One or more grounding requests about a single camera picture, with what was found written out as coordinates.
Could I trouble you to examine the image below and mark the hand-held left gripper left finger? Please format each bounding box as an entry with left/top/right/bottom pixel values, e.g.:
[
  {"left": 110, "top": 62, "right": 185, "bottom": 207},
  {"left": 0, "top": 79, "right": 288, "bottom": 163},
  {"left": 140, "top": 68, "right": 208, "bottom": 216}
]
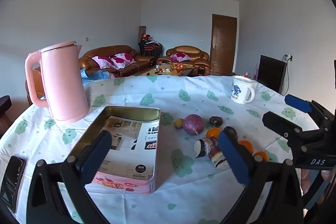
[{"left": 26, "top": 130, "right": 113, "bottom": 224}]

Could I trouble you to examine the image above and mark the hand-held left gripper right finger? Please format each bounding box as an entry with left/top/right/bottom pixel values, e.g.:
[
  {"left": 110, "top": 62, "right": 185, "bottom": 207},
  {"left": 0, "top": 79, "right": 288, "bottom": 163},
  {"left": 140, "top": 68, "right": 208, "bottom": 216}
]
[{"left": 217, "top": 130, "right": 305, "bottom": 224}]

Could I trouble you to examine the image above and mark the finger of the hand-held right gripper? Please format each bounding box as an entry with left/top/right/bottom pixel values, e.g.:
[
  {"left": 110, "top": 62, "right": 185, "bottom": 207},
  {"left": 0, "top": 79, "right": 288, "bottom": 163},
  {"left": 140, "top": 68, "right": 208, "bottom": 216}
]
[
  {"left": 284, "top": 94, "right": 335, "bottom": 132},
  {"left": 262, "top": 112, "right": 324, "bottom": 148}
]

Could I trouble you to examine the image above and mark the orange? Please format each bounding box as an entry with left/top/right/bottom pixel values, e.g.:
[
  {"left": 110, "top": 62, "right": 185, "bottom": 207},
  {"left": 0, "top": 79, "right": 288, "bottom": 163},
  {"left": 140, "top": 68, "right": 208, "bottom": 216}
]
[
  {"left": 253, "top": 151, "right": 270, "bottom": 162},
  {"left": 205, "top": 127, "right": 222, "bottom": 139},
  {"left": 238, "top": 140, "right": 254, "bottom": 156}
]

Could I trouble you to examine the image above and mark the dark brown wrinkled fruit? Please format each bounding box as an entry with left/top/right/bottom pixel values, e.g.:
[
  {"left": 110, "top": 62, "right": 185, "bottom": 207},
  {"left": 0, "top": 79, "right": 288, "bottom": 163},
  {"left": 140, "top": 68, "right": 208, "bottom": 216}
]
[
  {"left": 209, "top": 116, "right": 225, "bottom": 127},
  {"left": 223, "top": 126, "right": 238, "bottom": 143}
]

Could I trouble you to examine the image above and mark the pink metal tin box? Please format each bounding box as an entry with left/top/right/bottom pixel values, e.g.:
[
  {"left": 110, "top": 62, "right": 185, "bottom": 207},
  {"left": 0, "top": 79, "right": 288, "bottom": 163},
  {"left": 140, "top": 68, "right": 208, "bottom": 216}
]
[{"left": 64, "top": 105, "right": 161, "bottom": 195}]

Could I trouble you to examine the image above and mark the purple round radish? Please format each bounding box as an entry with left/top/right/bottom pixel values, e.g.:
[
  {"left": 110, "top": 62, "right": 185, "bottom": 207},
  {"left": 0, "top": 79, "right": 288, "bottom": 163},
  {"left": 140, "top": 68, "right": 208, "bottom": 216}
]
[{"left": 183, "top": 114, "right": 204, "bottom": 136}]

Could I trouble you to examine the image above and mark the person's right hand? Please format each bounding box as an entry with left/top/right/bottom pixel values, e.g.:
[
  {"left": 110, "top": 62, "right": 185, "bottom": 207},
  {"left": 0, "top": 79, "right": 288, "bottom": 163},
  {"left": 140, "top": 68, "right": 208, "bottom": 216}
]
[{"left": 300, "top": 168, "right": 336, "bottom": 216}]

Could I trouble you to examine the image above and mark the black television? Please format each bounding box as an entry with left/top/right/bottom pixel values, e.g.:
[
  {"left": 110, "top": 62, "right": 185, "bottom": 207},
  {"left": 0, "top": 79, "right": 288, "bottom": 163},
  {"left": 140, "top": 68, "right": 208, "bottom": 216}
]
[{"left": 256, "top": 55, "right": 287, "bottom": 94}]

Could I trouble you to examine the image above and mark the printed paper liner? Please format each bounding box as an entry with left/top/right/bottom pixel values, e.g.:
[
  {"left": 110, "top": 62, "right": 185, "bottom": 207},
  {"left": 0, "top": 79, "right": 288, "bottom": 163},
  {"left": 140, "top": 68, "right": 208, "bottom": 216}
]
[{"left": 87, "top": 115, "right": 160, "bottom": 178}]

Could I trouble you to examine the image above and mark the white mug with blue print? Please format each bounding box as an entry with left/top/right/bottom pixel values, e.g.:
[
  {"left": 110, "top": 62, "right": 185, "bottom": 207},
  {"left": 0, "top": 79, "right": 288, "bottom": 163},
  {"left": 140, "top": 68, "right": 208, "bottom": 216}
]
[{"left": 230, "top": 75, "right": 256, "bottom": 104}]

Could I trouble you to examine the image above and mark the white tablecloth with green clouds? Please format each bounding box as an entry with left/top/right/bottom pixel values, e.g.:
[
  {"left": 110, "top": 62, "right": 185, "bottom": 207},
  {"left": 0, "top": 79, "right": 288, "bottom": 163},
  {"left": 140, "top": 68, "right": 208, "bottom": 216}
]
[{"left": 0, "top": 74, "right": 319, "bottom": 224}]

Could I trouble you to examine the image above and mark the pink electric kettle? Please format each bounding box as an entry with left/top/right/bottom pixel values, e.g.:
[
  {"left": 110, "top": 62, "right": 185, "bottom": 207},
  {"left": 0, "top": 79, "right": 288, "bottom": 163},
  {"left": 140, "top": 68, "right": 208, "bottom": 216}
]
[{"left": 25, "top": 41, "right": 90, "bottom": 124}]

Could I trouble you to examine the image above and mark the blue plaid cloth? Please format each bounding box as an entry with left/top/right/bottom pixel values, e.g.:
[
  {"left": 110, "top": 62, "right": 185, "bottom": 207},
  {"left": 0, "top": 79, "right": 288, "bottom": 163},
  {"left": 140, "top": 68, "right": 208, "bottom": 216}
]
[{"left": 80, "top": 68, "right": 116, "bottom": 81}]

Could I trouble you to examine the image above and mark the black phone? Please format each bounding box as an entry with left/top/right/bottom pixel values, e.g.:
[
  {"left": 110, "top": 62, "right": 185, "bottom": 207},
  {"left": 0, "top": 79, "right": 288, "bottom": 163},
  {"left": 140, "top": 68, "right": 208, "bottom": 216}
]
[{"left": 0, "top": 156, "right": 28, "bottom": 214}]

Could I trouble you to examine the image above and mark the brown wooden door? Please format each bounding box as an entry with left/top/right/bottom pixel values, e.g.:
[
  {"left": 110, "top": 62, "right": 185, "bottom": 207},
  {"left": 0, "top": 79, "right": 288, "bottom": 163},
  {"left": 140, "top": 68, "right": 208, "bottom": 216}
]
[{"left": 210, "top": 13, "right": 238, "bottom": 76}]

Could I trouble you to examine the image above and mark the pink floral cushion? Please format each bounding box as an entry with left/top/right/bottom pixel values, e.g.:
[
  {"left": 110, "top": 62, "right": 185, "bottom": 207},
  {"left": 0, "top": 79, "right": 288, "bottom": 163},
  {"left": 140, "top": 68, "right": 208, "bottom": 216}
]
[
  {"left": 170, "top": 52, "right": 191, "bottom": 62},
  {"left": 114, "top": 53, "right": 137, "bottom": 64},
  {"left": 91, "top": 55, "right": 114, "bottom": 69},
  {"left": 110, "top": 56, "right": 129, "bottom": 69}
]

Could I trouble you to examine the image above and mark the brown leather chair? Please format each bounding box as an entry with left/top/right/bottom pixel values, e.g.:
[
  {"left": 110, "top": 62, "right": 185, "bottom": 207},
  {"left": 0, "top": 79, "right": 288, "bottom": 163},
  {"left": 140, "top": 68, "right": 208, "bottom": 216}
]
[{"left": 25, "top": 68, "right": 46, "bottom": 98}]

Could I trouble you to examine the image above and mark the dark wooden furniture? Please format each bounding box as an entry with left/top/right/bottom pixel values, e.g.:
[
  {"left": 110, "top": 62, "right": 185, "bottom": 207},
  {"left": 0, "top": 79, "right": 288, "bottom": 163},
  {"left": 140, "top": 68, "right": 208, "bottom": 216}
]
[{"left": 0, "top": 95, "right": 13, "bottom": 135}]

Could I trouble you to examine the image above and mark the long brown leather sofa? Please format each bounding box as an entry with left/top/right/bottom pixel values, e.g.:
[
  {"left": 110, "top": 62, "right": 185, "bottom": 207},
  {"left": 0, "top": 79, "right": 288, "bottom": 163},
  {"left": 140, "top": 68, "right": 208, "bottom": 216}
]
[{"left": 78, "top": 45, "right": 156, "bottom": 77}]

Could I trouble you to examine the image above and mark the wooden coffee table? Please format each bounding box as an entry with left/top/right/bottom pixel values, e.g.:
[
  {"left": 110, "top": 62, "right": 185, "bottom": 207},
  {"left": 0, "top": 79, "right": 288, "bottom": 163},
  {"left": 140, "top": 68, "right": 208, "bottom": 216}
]
[{"left": 131, "top": 63, "right": 195, "bottom": 77}]

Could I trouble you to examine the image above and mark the brown leather armchair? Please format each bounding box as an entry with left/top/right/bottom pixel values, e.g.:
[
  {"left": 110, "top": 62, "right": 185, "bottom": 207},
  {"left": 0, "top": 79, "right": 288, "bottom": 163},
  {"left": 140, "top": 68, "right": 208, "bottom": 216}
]
[{"left": 157, "top": 46, "right": 212, "bottom": 76}]

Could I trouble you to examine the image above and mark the stack of dark chairs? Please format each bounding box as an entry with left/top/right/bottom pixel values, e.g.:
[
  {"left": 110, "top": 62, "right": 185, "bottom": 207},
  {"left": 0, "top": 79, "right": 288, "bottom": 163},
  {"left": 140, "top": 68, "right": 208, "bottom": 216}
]
[{"left": 138, "top": 39, "right": 163, "bottom": 59}]

